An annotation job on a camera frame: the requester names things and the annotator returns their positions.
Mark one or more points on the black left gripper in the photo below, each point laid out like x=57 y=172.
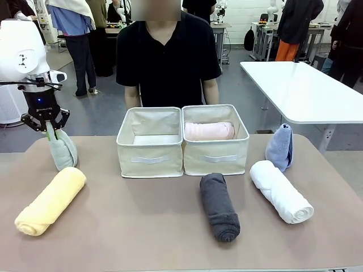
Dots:
x=41 y=103

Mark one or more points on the mint green towel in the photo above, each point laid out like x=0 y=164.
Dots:
x=63 y=156

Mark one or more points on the blue towel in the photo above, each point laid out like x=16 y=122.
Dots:
x=278 y=150

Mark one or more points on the person's right forearm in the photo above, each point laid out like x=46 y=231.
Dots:
x=132 y=97

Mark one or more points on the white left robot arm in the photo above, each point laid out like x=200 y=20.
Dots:
x=20 y=48

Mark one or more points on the person's left forearm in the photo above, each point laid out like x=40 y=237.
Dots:
x=211 y=92

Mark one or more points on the yellow rolled towel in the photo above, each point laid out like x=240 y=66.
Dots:
x=48 y=202

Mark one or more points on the bystander in blue shirt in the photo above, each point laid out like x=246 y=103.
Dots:
x=80 y=42

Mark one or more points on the bystander in olive jacket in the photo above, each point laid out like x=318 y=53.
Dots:
x=100 y=37

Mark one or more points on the beige fabric storage box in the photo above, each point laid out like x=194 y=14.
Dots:
x=215 y=161
x=150 y=161

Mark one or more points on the person in black polo shirt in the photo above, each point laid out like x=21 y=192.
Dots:
x=167 y=71

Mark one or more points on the pink rolled towel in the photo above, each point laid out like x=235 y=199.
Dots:
x=207 y=131

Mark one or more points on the dark grey rolled towel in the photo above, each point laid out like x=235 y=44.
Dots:
x=219 y=207

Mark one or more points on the black backpack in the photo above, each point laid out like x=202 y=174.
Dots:
x=249 y=39

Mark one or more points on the white rolled towel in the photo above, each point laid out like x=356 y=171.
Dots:
x=279 y=192

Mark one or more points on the white table with grey legs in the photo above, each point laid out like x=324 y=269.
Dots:
x=300 y=90

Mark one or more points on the bystander in orange trousers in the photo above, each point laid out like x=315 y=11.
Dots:
x=297 y=22

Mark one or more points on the bystander in black clothes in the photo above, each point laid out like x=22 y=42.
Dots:
x=347 y=42

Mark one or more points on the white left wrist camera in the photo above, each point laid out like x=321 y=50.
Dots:
x=58 y=76

